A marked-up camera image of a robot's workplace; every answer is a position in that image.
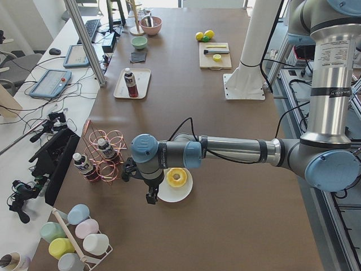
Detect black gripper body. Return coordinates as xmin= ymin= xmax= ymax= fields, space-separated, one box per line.
xmin=121 ymin=157 xmax=158 ymax=195

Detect white round plate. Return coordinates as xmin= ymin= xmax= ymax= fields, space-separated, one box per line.
xmin=157 ymin=168 xmax=193 ymax=202

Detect yellow glazed donut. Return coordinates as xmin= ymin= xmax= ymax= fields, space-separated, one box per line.
xmin=166 ymin=168 xmax=188 ymax=188

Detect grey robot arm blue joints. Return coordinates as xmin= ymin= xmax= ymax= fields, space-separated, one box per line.
xmin=131 ymin=1 xmax=360 ymax=192

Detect red drink bottle on tray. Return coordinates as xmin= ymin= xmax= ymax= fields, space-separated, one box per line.
xmin=124 ymin=68 xmax=139 ymax=98

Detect cream tray with bunny drawing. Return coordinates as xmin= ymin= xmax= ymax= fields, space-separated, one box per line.
xmin=113 ymin=68 xmax=151 ymax=99

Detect dark bottle in rack rear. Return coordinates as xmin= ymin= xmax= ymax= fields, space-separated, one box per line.
xmin=97 ymin=138 xmax=116 ymax=161

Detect dark bottle in rack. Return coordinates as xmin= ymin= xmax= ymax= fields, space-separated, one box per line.
xmin=73 ymin=152 xmax=99 ymax=182
xmin=97 ymin=138 xmax=116 ymax=161

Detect dark bottle in rack front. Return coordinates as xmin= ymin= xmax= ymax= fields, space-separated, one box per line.
xmin=73 ymin=152 xmax=99 ymax=182

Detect pink cup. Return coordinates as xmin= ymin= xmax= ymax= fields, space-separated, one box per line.
xmin=75 ymin=218 xmax=99 ymax=239

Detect light blue cup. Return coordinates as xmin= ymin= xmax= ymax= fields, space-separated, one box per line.
xmin=67 ymin=204 xmax=90 ymax=225

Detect white cup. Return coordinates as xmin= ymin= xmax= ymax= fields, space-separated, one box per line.
xmin=83 ymin=234 xmax=109 ymax=256

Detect grey cup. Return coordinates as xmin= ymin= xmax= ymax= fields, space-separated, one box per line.
xmin=58 ymin=253 xmax=85 ymax=271

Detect yellow cup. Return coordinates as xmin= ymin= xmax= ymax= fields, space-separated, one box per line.
xmin=48 ymin=238 xmax=75 ymax=260

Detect mint green cup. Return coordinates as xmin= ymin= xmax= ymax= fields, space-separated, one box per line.
xmin=40 ymin=222 xmax=66 ymax=243

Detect dark grey cloth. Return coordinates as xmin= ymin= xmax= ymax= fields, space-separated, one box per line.
xmin=130 ymin=51 xmax=147 ymax=63

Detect blue teach pendant near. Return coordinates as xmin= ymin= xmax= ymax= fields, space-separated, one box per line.
xmin=29 ymin=69 xmax=72 ymax=98

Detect blue teach pendant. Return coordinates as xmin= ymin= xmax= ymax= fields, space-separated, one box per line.
xmin=29 ymin=69 xmax=72 ymax=98
xmin=63 ymin=45 xmax=90 ymax=68

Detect blue teach pendant far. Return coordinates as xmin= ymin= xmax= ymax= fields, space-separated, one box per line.
xmin=63 ymin=45 xmax=90 ymax=68

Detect mint green bowl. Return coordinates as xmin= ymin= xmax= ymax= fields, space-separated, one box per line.
xmin=131 ymin=36 xmax=148 ymax=50

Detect wooden cutting board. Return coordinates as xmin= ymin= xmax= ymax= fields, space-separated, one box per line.
xmin=199 ymin=42 xmax=232 ymax=69

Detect wooden mug tree stand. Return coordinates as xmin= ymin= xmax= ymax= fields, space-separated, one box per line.
xmin=126 ymin=0 xmax=144 ymax=36

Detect black computer mouse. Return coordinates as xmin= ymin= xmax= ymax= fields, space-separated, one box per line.
xmin=49 ymin=47 xmax=61 ymax=55

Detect halved lemon slice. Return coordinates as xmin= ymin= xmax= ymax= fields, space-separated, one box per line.
xmin=212 ymin=54 xmax=222 ymax=62

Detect yellow peeler strip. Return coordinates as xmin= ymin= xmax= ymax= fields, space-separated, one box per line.
xmin=206 ymin=45 xmax=227 ymax=49

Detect pink bowl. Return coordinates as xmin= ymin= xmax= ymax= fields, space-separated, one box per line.
xmin=140 ymin=15 xmax=162 ymax=36

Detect black keyboard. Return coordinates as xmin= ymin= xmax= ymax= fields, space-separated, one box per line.
xmin=85 ymin=19 xmax=100 ymax=43

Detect yellow lemon left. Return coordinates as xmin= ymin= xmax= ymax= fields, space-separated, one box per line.
xmin=195 ymin=32 xmax=204 ymax=41

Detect yellow lemon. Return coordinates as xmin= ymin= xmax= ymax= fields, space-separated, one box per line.
xmin=195 ymin=32 xmax=204 ymax=41
xmin=204 ymin=29 xmax=215 ymax=39

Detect yellow lemon right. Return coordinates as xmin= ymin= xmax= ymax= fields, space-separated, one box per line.
xmin=204 ymin=29 xmax=215 ymax=39

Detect copper wire bottle rack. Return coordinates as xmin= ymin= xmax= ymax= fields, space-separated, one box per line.
xmin=81 ymin=119 xmax=127 ymax=185

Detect white wire cup rack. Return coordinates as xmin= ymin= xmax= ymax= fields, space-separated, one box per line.
xmin=51 ymin=207 xmax=113 ymax=270

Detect black camera clamp device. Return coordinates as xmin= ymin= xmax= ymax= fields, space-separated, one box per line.
xmin=8 ymin=180 xmax=43 ymax=224

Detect grey handled knife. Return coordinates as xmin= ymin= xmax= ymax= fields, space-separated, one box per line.
xmin=203 ymin=49 xmax=230 ymax=55

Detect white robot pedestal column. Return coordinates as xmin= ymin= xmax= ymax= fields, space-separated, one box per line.
xmin=223 ymin=0 xmax=283 ymax=100

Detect aluminium frame post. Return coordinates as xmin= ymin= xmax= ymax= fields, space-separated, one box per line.
xmin=64 ymin=0 xmax=107 ymax=87

